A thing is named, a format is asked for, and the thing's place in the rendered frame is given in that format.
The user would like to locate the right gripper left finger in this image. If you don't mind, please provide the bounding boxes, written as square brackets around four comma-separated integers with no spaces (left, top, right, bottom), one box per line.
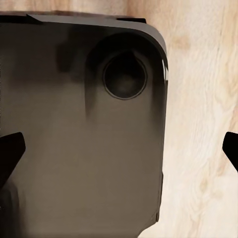
[0,132,26,191]

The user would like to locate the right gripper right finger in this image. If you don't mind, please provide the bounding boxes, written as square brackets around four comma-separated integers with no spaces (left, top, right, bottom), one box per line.
[222,132,238,172]

